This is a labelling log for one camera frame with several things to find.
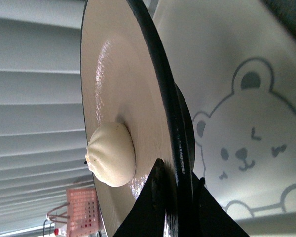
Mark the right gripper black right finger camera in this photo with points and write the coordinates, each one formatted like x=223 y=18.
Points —
x=210 y=220

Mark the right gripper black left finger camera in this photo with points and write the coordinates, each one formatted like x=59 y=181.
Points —
x=146 y=218

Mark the white steamed bun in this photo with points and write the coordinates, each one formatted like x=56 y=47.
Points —
x=110 y=154

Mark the black rimmed tan plate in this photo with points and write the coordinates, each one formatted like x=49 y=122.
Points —
x=126 y=78

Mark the white bear print tray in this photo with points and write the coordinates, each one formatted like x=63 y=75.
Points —
x=236 y=68

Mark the pink calendar board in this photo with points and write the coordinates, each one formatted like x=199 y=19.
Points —
x=83 y=212

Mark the grey pleated curtain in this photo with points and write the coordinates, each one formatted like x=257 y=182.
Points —
x=42 y=134

